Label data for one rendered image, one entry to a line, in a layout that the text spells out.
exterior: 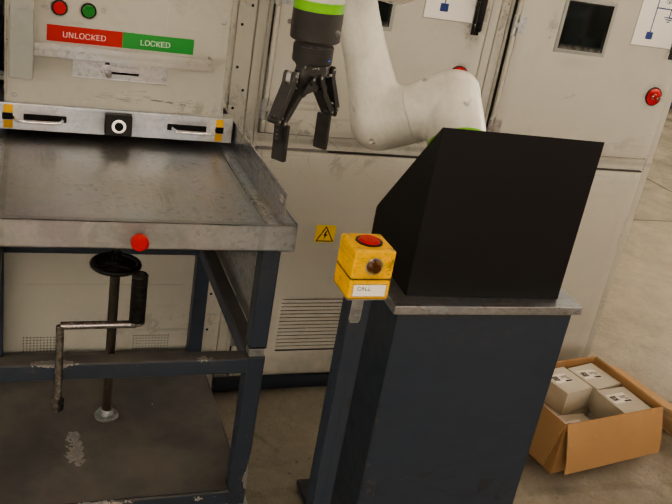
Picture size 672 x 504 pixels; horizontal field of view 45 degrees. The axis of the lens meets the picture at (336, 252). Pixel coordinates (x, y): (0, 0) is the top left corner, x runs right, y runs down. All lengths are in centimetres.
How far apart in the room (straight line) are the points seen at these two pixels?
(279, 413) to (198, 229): 108
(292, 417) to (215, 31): 118
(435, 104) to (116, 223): 71
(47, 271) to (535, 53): 151
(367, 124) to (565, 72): 94
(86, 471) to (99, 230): 67
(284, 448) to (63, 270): 79
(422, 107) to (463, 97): 9
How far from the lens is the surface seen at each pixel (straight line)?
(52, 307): 239
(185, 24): 195
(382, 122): 179
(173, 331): 246
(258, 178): 178
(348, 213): 240
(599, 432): 259
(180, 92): 198
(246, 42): 219
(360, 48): 183
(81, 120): 197
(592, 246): 289
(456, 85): 178
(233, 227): 159
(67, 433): 212
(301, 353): 258
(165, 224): 156
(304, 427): 250
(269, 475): 230
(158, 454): 206
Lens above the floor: 144
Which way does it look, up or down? 23 degrees down
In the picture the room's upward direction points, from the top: 10 degrees clockwise
